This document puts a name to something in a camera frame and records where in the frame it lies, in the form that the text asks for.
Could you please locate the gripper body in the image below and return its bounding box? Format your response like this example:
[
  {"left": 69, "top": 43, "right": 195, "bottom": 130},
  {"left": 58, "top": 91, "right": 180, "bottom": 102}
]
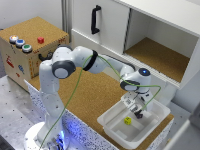
[{"left": 123, "top": 92, "right": 149, "bottom": 113}]

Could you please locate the purple block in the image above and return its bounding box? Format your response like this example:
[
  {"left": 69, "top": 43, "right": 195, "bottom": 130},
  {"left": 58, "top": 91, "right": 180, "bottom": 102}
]
[{"left": 134, "top": 111, "right": 145, "bottom": 121}]

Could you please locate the white plastic box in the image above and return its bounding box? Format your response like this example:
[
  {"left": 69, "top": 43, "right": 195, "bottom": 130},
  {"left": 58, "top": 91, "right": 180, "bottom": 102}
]
[{"left": 96, "top": 96, "right": 172, "bottom": 150}]

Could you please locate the wooden drawer box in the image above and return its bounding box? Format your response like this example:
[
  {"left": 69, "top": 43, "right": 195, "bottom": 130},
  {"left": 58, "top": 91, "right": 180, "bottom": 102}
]
[{"left": 0, "top": 16, "right": 71, "bottom": 92}]

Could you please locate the yellow block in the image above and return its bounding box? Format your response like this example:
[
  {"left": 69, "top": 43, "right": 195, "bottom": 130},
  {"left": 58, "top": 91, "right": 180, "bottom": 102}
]
[{"left": 123, "top": 116, "right": 133, "bottom": 126}]

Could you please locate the white sliding door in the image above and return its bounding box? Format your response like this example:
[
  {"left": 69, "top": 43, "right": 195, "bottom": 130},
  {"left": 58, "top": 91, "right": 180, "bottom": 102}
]
[{"left": 72, "top": 0, "right": 131, "bottom": 56}]

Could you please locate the white cabinet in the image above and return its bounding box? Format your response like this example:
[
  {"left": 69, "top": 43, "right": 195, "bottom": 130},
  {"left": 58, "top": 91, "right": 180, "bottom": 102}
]
[{"left": 70, "top": 0, "right": 200, "bottom": 105}]

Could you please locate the pink block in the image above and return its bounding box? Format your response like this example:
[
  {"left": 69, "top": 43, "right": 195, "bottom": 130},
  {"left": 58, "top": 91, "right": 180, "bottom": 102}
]
[{"left": 37, "top": 36, "right": 45, "bottom": 45}]

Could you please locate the green button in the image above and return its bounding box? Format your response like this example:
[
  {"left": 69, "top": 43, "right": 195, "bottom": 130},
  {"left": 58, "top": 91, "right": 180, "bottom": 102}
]
[{"left": 21, "top": 43, "right": 33, "bottom": 54}]

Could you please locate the blue button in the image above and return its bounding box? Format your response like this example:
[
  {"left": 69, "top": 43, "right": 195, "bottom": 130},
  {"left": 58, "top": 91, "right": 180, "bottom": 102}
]
[{"left": 15, "top": 38, "right": 26, "bottom": 48}]

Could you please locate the red button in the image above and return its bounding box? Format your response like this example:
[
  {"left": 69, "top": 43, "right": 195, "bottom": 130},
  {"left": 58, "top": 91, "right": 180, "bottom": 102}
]
[{"left": 8, "top": 34, "right": 19, "bottom": 45}]

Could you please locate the green cable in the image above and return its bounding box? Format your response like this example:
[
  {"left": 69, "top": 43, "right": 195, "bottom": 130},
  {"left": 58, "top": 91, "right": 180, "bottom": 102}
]
[{"left": 38, "top": 54, "right": 162, "bottom": 150}]

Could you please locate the black door handle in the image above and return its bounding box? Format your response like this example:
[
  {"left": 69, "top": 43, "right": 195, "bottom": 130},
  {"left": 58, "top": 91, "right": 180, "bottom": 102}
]
[{"left": 90, "top": 4, "right": 103, "bottom": 36}]

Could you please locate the black drawer handle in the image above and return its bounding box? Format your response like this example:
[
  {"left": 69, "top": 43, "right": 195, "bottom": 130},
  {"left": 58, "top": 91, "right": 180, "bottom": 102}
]
[{"left": 37, "top": 51, "right": 55, "bottom": 63}]

